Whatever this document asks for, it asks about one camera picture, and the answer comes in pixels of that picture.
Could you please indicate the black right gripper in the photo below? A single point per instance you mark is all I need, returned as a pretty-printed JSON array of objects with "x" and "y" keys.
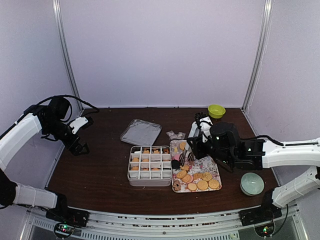
[{"x": 196, "y": 147}]

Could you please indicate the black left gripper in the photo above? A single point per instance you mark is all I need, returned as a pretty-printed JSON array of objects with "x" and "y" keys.
[{"x": 69, "y": 146}]

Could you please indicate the silver serving tongs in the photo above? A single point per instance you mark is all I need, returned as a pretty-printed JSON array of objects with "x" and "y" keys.
[{"x": 186, "y": 155}]

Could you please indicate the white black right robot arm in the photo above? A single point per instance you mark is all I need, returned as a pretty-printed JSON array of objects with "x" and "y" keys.
[{"x": 257, "y": 154}]

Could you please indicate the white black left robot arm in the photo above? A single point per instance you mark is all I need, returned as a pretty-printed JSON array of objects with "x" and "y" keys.
[{"x": 27, "y": 150}]

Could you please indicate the floral rectangular tray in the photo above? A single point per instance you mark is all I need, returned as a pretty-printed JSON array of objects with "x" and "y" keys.
[{"x": 202, "y": 176}]

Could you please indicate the pale green ceramic bowl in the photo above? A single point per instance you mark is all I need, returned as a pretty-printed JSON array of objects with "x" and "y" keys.
[{"x": 251, "y": 184}]

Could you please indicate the lime green bowl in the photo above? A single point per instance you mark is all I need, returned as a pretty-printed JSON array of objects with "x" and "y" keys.
[{"x": 216, "y": 111}]

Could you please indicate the black sandwich cookie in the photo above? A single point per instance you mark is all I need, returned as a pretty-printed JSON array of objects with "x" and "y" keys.
[{"x": 175, "y": 164}]

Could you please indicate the clear printed cookie wrappers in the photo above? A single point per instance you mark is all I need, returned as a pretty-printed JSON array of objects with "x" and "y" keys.
[{"x": 176, "y": 136}]

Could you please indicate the flower shaped brown cookie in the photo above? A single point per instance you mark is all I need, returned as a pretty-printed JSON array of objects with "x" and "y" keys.
[{"x": 176, "y": 186}]

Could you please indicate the silver tin lid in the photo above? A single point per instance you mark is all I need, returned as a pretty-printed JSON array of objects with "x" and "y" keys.
[{"x": 141, "y": 133}]

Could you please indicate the grey divided cookie tin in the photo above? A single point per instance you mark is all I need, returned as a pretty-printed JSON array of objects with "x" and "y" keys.
[{"x": 152, "y": 170}]

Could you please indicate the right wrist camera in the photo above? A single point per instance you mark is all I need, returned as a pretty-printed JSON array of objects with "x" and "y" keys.
[{"x": 225, "y": 137}]

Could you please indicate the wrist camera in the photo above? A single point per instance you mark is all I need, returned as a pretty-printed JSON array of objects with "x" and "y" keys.
[
  {"x": 225, "y": 137},
  {"x": 80, "y": 123}
]

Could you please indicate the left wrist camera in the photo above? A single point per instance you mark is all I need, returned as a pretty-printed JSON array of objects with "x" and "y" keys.
[{"x": 80, "y": 123}]

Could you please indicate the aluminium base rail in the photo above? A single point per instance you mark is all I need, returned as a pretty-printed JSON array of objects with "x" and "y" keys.
[{"x": 223, "y": 225}]

